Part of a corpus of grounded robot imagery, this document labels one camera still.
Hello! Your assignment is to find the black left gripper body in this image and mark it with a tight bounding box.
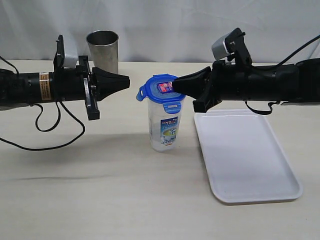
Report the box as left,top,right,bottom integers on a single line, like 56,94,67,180
53,34,100,121

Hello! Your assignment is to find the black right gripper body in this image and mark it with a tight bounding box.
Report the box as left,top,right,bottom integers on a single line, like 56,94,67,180
192,27,253,113

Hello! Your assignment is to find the stainless steel cup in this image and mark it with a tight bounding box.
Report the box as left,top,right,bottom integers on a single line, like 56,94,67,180
86,30,119,74

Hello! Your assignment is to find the blue plastic lid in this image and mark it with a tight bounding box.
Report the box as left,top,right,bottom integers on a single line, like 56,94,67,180
136,73,186,114

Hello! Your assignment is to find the clear plastic tall container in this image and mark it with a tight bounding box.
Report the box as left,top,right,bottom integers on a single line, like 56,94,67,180
147,99,184,152

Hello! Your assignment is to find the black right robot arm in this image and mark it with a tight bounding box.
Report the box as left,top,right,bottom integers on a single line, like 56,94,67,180
172,27,320,115

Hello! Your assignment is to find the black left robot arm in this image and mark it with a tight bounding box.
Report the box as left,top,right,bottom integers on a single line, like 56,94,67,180
0,34,130,121

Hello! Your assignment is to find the white curtain backdrop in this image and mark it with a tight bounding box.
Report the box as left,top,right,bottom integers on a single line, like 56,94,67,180
0,0,320,63

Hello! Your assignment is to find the white plastic tray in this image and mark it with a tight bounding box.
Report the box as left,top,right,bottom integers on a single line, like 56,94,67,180
194,109,303,205

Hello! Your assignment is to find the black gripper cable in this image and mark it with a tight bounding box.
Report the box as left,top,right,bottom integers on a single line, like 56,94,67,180
0,56,86,152
244,34,320,116

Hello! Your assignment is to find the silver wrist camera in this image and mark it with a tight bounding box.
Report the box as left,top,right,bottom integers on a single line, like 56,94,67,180
211,32,235,61
62,35,78,68

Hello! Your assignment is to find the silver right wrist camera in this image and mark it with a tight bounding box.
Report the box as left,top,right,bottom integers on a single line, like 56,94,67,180
211,32,235,61

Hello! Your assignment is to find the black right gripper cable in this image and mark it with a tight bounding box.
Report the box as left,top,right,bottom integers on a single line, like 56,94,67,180
244,34,320,116

